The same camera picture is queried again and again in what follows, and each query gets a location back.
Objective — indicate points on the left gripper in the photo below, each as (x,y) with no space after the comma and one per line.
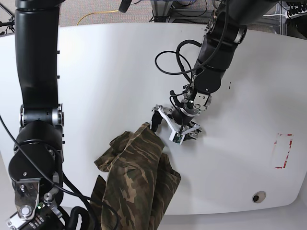
(179,117)

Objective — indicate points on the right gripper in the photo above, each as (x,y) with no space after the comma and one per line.
(37,207)

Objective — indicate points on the camouflage T-shirt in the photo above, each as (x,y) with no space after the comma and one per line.
(140,183)

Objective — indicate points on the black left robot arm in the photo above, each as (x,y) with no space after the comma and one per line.
(227,28)

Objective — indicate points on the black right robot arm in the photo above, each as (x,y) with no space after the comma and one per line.
(36,167)

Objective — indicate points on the red tape rectangle marking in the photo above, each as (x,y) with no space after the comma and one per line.
(281,150)

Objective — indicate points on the white power strip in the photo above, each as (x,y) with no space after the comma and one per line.
(296,12)

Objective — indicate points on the black tripod legs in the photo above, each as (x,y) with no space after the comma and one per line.
(7,21)

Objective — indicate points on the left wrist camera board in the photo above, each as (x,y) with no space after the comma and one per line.
(178,139)

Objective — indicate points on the right table cable grommet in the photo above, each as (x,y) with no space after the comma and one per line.
(258,197)

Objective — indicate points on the aluminium frame stand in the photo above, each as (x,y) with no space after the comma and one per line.
(168,11)

